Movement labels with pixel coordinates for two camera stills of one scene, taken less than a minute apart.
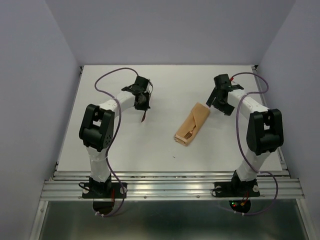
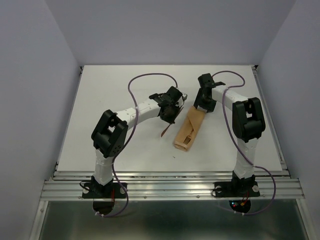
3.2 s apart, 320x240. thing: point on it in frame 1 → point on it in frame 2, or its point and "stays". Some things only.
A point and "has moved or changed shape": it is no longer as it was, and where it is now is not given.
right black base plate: x=234 y=189 stays
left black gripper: x=142 y=100 → x=170 y=117
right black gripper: x=220 y=100 → x=205 y=104
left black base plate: x=100 y=190 stays
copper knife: x=143 y=117 has moved or changed shape
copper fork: x=189 y=134 has moved or changed shape
